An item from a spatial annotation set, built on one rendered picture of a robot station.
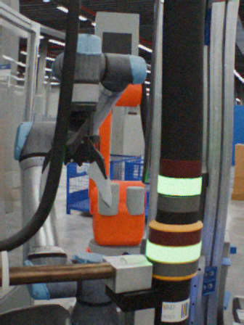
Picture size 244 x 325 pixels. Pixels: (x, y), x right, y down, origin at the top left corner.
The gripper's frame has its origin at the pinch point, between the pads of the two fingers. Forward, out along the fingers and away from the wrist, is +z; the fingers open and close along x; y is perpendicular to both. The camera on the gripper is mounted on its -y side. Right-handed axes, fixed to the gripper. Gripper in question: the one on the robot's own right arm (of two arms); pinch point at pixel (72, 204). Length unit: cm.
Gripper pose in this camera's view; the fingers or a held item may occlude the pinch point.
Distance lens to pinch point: 89.8
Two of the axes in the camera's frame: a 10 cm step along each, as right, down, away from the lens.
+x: -9.7, -0.6, 2.1
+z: -0.4, 9.9, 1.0
